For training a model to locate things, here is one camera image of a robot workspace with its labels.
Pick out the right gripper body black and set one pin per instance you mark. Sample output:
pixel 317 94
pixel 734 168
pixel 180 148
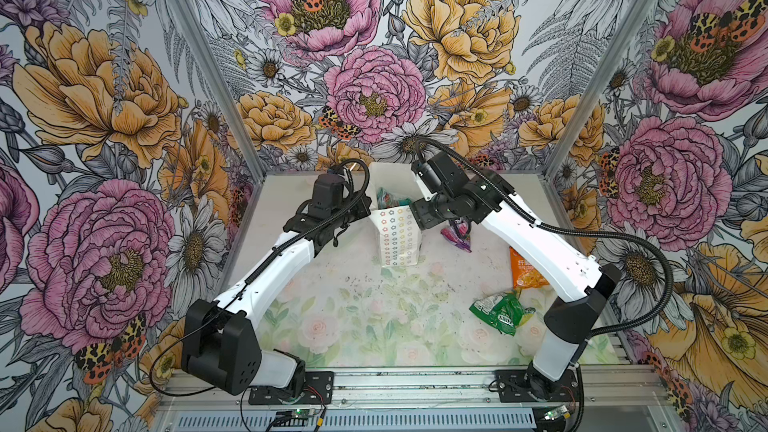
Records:
pixel 434 210

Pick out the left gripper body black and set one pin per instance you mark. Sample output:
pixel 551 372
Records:
pixel 347 205

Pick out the purple snack packet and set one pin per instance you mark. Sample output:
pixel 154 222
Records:
pixel 458 232

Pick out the teal Fox's candy bag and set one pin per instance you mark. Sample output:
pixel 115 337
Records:
pixel 387 200

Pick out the white paper bag with print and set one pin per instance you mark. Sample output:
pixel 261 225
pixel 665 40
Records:
pixel 398 234

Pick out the orange snack bag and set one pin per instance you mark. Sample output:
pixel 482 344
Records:
pixel 524 275

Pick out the green snack bag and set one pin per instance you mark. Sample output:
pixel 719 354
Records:
pixel 502 311

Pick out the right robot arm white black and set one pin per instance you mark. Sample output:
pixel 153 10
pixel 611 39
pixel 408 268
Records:
pixel 583 286

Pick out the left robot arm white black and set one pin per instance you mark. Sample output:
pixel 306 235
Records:
pixel 220 345

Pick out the white vented box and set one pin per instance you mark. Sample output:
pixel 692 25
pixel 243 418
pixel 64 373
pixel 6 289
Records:
pixel 499 419

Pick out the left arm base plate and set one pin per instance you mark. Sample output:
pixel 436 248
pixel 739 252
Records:
pixel 310 388

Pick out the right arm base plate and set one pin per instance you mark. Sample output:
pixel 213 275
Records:
pixel 528 386

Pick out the aluminium front rail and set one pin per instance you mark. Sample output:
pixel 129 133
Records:
pixel 620 386

